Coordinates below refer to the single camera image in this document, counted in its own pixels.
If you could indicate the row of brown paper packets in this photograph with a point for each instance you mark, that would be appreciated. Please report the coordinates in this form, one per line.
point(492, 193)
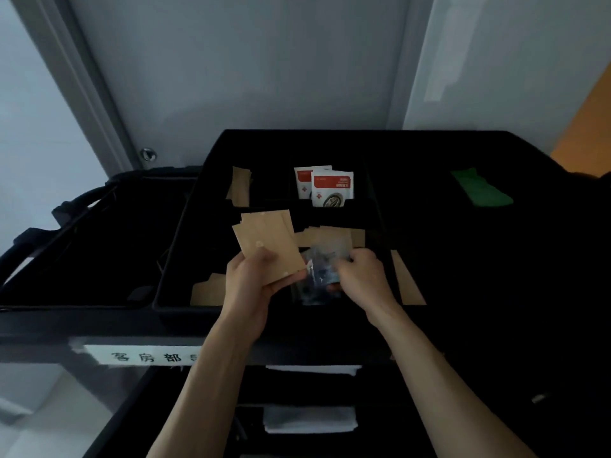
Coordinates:
point(329, 238)

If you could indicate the person's left forearm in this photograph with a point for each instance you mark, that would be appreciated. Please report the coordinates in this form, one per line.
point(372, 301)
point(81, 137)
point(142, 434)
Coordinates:
point(205, 391)

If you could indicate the grey door frame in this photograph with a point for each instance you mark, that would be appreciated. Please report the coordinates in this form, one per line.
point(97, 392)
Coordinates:
point(76, 85)

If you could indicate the white red sachet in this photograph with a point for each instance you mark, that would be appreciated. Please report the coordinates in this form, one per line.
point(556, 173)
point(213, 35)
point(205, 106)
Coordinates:
point(301, 182)
point(332, 188)

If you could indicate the person's left hand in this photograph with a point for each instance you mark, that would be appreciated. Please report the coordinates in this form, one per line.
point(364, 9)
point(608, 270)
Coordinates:
point(248, 290)

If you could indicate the white paper label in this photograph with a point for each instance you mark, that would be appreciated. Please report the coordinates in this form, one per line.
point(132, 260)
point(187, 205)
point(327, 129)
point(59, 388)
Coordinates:
point(143, 356)

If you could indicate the person's right hand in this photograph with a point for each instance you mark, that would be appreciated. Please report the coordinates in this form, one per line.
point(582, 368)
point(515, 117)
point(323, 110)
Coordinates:
point(365, 281)

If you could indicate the folded white towel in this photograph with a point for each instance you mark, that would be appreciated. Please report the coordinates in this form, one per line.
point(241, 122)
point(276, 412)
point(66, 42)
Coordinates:
point(310, 419)
point(312, 370)

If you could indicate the black housekeeping cart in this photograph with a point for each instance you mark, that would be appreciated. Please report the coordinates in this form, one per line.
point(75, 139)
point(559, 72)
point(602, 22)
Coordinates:
point(305, 367)

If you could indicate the black bag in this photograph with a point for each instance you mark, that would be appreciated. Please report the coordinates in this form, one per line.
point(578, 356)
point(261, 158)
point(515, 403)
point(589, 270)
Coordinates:
point(86, 243)

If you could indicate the person's right forearm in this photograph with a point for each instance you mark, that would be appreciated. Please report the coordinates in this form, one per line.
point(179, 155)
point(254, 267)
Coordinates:
point(444, 386)

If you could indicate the person's left thumb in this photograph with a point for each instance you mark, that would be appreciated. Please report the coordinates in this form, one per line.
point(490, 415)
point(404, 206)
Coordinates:
point(263, 260)

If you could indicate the clear plastic packet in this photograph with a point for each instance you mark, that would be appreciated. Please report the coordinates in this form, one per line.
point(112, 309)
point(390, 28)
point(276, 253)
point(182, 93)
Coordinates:
point(316, 281)

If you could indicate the black compartment tray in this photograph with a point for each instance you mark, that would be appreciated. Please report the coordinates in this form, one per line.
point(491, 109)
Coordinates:
point(334, 219)

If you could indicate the brown paper packet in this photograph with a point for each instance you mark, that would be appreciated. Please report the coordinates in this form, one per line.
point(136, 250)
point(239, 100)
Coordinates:
point(239, 186)
point(406, 279)
point(210, 291)

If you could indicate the green cloth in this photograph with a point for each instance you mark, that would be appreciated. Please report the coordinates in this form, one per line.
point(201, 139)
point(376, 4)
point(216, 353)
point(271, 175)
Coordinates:
point(479, 188)

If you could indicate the silver door stopper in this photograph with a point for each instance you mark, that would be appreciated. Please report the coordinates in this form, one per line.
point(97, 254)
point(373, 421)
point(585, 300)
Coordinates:
point(148, 154)

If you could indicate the person's right thumb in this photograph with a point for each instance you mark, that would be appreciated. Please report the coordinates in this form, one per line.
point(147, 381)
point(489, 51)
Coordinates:
point(355, 255)

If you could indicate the brown paper packets bundle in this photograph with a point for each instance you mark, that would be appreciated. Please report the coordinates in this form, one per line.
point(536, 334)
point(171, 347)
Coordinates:
point(267, 243)

